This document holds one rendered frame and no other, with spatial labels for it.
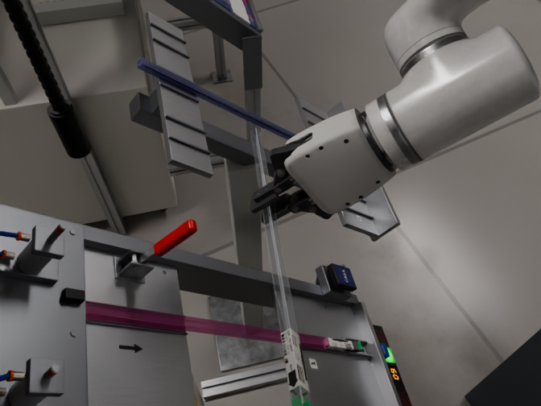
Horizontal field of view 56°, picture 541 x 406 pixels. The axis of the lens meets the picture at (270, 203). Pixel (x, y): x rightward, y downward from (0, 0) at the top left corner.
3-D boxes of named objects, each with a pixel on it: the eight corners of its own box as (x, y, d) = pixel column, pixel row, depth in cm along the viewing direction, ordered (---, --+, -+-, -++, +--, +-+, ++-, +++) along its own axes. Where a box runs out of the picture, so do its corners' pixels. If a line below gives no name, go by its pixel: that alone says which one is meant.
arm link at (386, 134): (417, 136, 61) (394, 148, 62) (380, 80, 57) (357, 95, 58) (431, 176, 54) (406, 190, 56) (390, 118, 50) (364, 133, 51)
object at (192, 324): (353, 345, 82) (360, 341, 82) (356, 353, 82) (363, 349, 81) (43, 300, 49) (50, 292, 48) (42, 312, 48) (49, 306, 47)
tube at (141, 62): (349, 166, 107) (353, 163, 107) (352, 171, 106) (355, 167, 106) (136, 62, 75) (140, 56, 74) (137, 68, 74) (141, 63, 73)
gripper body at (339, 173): (403, 149, 62) (326, 192, 66) (360, 87, 57) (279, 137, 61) (415, 186, 56) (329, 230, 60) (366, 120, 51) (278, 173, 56)
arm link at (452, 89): (373, 78, 53) (413, 155, 51) (496, 0, 48) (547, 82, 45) (394, 96, 60) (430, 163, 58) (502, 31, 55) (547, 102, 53)
